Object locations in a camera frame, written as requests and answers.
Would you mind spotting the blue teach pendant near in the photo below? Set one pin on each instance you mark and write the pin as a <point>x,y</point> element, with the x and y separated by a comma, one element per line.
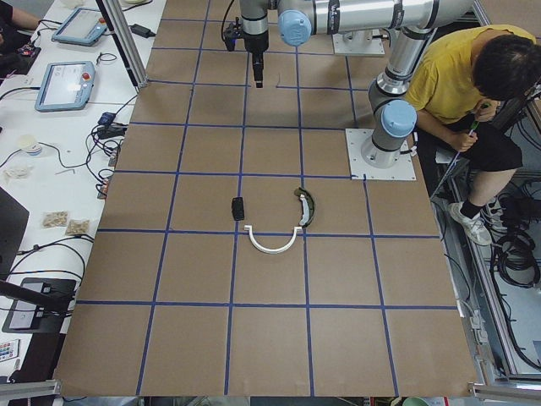
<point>65,86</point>

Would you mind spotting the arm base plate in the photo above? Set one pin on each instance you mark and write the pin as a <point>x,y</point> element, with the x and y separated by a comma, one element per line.
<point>363,43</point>
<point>367,162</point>

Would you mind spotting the blue teach pendant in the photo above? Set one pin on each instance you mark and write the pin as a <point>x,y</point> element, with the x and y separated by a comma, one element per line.
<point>83,27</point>
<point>65,86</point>

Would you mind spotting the aluminium frame post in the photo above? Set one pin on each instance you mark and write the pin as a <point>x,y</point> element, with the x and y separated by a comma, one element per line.
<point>121,33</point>

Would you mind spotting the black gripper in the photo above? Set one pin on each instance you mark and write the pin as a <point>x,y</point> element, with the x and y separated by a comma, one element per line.
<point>256,44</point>

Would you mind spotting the small blue checkered device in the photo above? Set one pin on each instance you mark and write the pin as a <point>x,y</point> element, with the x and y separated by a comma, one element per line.
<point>107,118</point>

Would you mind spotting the person in yellow shirt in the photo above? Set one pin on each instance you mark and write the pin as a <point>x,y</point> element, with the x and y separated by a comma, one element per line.
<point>461,80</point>

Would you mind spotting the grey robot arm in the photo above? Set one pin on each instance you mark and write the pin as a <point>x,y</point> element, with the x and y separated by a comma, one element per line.
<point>416,22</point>

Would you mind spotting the olive green brake shoe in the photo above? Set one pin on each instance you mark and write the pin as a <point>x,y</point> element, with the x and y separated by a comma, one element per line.
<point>308,206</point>

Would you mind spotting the blue teach pendant far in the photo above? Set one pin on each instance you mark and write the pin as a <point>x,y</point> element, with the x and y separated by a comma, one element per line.
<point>83,27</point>

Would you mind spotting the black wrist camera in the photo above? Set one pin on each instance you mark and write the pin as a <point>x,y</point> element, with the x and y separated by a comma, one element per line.
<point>231,34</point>

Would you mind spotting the small black plastic part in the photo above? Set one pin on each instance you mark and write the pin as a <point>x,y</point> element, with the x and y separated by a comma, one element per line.
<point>238,212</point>

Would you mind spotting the black power adapter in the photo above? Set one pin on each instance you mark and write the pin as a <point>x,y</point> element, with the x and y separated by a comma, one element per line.
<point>142,31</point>

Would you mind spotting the white curved plastic arc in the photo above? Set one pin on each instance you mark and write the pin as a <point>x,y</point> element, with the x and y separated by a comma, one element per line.
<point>272,245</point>

